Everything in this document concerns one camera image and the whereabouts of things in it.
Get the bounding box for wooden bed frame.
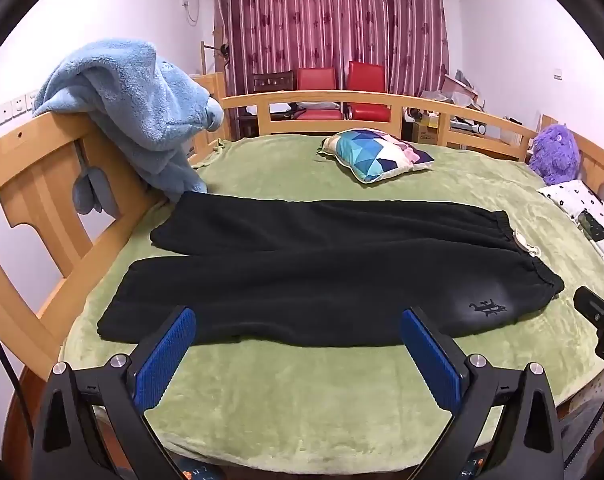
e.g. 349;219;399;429
0;72;604;411

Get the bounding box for cluttered desk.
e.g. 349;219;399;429
439;69;488;137

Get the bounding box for dark green item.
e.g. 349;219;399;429
576;210;604;242

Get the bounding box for black coiled cable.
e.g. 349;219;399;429
564;367;604;476

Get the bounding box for red striped curtain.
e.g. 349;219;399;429
213;0;453;100

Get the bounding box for white floral pillow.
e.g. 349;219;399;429
538;180;604;281

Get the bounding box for red chair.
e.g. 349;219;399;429
347;61;389;122
296;66;343;121

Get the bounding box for black pants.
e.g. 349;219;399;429
97;191;565;348

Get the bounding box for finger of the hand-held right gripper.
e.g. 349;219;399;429
573;286;604;328

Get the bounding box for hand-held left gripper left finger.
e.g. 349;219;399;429
32;305;197;480

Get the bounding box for cardboard box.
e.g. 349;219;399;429
413;112;443;144

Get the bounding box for dark wooden chair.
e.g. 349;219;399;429
252;71;297;122

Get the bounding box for purple plush toy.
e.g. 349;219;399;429
528;124;580;186

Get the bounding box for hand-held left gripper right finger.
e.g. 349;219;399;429
401;306;567;480

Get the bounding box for green fleece blanket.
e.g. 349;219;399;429
62;132;604;473

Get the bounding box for geometric patterned pillow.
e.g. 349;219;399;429
318;128;435;184

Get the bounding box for wooden clothes rack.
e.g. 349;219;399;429
200;40;231;81

